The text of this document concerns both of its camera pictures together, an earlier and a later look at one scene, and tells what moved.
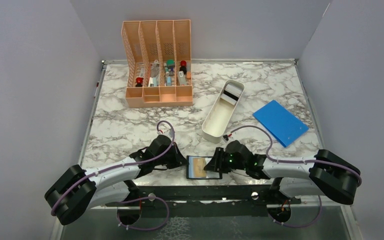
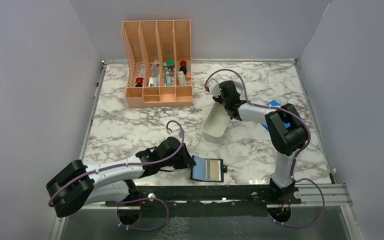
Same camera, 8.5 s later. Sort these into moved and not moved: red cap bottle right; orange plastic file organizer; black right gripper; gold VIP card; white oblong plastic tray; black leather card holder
Moved: gold VIP card; black right gripper
Not moved: white oblong plastic tray; orange plastic file organizer; red cap bottle right; black leather card holder
